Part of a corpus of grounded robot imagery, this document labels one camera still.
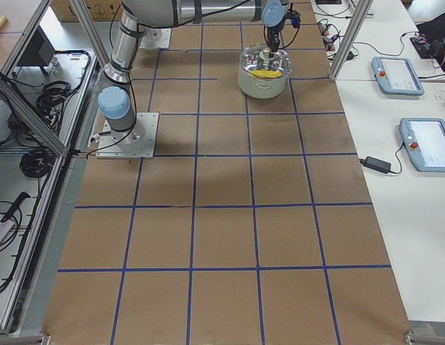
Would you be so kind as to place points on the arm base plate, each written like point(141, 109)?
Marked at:
point(139, 143)
point(155, 39)

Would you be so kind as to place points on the far teach pendant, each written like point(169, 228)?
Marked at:
point(396, 76)

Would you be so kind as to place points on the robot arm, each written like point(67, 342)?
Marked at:
point(116, 100)

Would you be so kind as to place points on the yellow corn cob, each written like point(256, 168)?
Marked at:
point(266, 74)

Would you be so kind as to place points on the near teach pendant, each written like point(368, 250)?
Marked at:
point(424, 140)

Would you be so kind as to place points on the glass pot lid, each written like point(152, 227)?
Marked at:
point(255, 58)

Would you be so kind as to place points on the teach pendant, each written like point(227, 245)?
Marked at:
point(424, 140)
point(396, 76)

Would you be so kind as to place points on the brown paper table mat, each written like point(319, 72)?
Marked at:
point(252, 224)

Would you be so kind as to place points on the aluminium frame post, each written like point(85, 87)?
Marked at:
point(350, 35)

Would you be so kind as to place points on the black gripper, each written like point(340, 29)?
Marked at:
point(272, 34)

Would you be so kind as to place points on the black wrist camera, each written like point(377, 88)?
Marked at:
point(295, 19)

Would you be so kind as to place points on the black power adapter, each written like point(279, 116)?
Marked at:
point(376, 164)

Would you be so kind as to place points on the pale green cooking pot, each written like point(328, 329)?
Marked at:
point(262, 89)

